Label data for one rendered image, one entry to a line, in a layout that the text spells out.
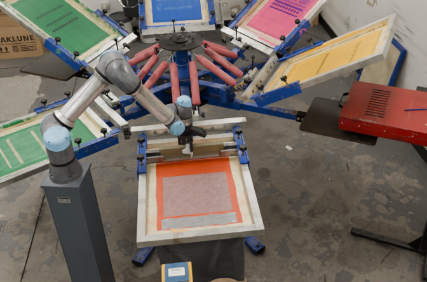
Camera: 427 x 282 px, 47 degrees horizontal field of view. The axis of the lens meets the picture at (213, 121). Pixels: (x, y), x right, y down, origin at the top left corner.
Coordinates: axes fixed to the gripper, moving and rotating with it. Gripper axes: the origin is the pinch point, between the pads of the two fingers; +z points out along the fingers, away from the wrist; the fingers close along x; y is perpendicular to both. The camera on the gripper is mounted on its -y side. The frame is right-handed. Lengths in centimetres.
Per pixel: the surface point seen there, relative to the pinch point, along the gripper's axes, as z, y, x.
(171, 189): 5.3, 12.8, 23.0
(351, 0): 33, -200, -301
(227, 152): -0.1, -19.6, 2.7
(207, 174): 5.3, -7.0, 14.1
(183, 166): 5.3, 5.5, 5.0
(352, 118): -9, -92, -5
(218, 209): 5.3, -10.1, 41.0
